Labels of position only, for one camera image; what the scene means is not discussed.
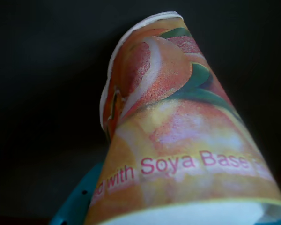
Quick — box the fruit print paper cup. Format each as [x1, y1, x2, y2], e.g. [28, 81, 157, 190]
[83, 11, 281, 225]

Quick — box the dark grey rubber mat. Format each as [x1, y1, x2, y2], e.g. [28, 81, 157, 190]
[0, 0, 281, 225]

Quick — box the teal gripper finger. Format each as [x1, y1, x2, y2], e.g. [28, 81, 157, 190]
[48, 162, 103, 225]

